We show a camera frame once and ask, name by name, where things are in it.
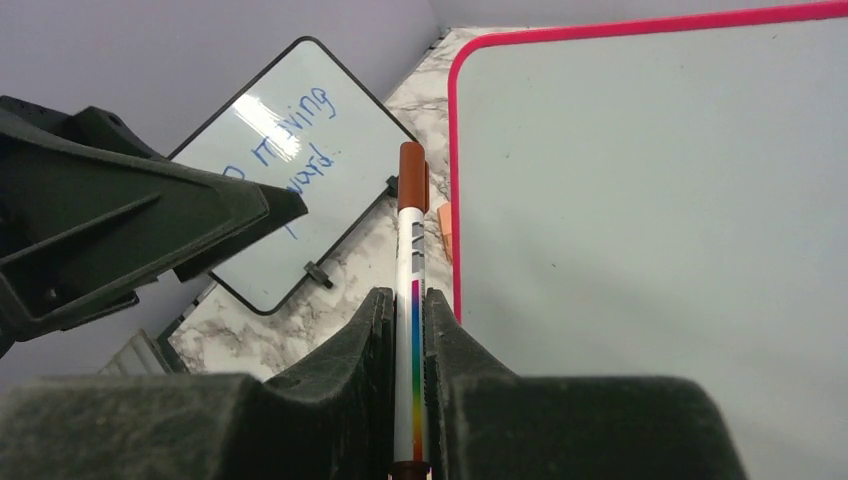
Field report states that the orange eraser block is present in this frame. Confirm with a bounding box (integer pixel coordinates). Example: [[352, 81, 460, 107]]
[[437, 202, 453, 263]]

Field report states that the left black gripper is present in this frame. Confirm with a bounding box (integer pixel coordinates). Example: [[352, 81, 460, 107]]
[[1, 96, 308, 351]]

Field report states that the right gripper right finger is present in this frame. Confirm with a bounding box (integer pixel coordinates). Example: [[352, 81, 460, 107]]
[[424, 288, 747, 479]]

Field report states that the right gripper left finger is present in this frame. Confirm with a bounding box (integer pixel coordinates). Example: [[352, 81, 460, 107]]
[[1, 288, 393, 479]]

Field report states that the black framed written whiteboard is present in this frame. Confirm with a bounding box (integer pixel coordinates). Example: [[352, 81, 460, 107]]
[[170, 36, 412, 315]]

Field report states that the pink framed whiteboard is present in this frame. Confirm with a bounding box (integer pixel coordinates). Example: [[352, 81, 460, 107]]
[[448, 1, 847, 479]]

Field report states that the black whiteboard stand clip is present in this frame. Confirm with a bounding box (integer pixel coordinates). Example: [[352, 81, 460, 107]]
[[304, 261, 334, 289]]

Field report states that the brown marker cap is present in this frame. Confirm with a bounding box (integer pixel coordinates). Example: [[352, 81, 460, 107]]
[[397, 142, 429, 214]]

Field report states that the white rainbow marker pen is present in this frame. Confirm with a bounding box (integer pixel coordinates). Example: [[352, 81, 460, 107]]
[[390, 207, 431, 479]]

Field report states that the aluminium frame rail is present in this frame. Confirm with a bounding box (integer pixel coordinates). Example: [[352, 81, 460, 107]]
[[99, 298, 200, 376]]

